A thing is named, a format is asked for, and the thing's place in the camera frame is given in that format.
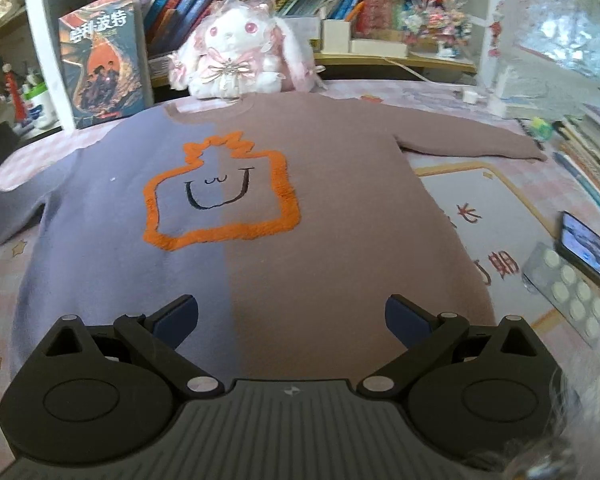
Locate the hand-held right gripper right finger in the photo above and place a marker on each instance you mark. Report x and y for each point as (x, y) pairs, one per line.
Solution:
(407, 322)

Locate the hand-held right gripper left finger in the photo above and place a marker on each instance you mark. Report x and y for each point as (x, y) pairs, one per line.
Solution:
(175, 321)

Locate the purple and brown sweater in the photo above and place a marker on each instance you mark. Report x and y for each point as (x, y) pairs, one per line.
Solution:
(330, 185)

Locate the pink checked printed desk mat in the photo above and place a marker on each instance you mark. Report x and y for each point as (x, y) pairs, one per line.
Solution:
(480, 195)

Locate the pill blister pack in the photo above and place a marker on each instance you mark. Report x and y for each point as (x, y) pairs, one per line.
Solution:
(567, 292)

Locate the smartphone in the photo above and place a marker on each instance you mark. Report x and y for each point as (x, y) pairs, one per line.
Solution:
(590, 252)

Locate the white charger plug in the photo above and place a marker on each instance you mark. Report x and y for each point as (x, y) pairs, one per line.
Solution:
(472, 98)

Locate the green and yellow eraser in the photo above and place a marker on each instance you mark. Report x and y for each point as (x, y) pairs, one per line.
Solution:
(541, 129)

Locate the white power strip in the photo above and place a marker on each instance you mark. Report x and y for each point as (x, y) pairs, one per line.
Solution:
(512, 107)

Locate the stack of books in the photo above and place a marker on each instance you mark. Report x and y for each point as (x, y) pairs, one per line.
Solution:
(595, 160)

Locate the white pen cup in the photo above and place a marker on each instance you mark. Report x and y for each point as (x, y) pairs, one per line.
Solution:
(39, 105)

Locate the wooden bookshelf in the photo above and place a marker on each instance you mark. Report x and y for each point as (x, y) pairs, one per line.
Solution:
(390, 61)

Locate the fantasy novel with dragon cover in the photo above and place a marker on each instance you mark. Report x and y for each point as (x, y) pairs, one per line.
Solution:
(105, 60)

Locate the flat white box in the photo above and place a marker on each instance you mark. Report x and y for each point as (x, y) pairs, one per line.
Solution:
(380, 48)

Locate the white plush bunny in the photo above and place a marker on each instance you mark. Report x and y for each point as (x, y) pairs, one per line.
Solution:
(230, 45)

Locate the red tassel ornament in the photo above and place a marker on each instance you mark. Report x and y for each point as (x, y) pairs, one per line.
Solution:
(12, 90)

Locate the white square pen box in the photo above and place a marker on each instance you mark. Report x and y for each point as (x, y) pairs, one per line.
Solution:
(336, 35)

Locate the colourful flower ornament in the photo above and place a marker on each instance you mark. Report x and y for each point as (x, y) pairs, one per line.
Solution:
(432, 22)

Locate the row of colourful books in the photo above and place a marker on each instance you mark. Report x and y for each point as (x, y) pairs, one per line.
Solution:
(230, 0)

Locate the deer wall sticker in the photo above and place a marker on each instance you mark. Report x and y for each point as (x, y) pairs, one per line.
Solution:
(495, 35)

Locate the alphabet wall poster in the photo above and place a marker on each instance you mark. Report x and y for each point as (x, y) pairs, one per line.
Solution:
(565, 25)

